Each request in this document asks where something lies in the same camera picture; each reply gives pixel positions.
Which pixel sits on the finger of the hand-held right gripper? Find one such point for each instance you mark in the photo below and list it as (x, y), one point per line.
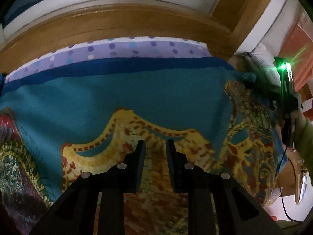
(248, 77)

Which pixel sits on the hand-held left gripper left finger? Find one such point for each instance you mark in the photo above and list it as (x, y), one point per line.
(140, 166)

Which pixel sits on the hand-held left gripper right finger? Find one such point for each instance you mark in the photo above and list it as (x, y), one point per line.
(170, 166)

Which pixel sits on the light grey garment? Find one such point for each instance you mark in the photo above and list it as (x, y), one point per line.
(256, 58)

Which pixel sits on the colourful patterned blue cloth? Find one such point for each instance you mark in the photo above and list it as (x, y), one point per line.
(122, 107)

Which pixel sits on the person's right forearm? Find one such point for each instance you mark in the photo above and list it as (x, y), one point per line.
(304, 137)

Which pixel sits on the red and cream curtain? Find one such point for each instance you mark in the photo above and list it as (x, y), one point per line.
(298, 53)

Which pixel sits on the lilac dotted mat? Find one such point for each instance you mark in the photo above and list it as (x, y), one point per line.
(122, 49)

